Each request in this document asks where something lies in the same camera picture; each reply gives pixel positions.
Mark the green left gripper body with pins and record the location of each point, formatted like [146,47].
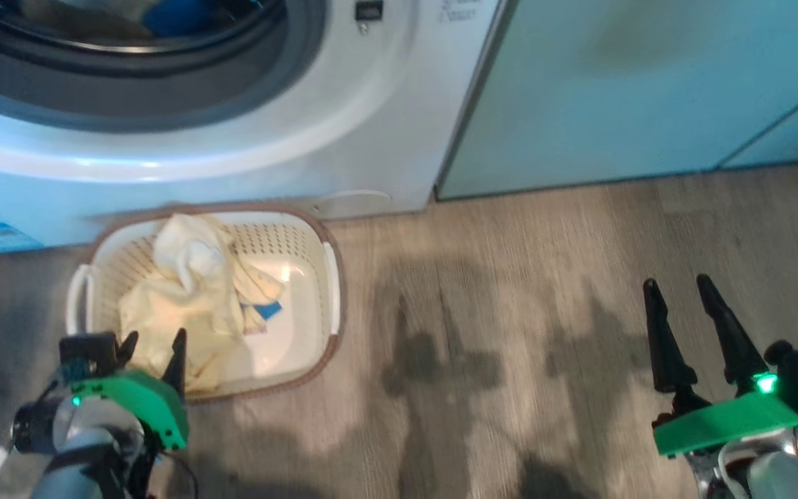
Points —
[143,402]

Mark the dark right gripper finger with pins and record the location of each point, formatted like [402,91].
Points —
[668,353]
[735,346]

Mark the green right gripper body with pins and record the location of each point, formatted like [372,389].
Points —
[731,423]

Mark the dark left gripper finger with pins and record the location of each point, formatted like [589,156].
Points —
[177,367]
[127,348]

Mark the pale yellow bear print garment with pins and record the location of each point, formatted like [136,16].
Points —
[80,17]
[156,326]

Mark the pale yellow cotton garment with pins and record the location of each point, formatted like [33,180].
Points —
[191,263]

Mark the blue cloth item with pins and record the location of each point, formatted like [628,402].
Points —
[184,17]

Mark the cream perforated laundry basket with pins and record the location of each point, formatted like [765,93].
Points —
[302,326]

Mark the pale green low cabinet door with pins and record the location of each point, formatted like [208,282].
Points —
[794,132]

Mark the grey rubber door gasket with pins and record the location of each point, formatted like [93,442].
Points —
[163,97]

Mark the white front-load washing machine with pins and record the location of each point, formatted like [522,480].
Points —
[371,125]

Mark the black door latch socket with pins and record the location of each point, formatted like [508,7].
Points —
[369,10]

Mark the round drain filter cover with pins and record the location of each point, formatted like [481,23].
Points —
[350,203]

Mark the pale green tall cabinet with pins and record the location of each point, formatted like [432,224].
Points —
[614,90]

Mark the printed text washer sticker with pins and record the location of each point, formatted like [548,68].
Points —
[460,8]

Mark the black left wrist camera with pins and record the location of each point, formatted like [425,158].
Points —
[87,353]

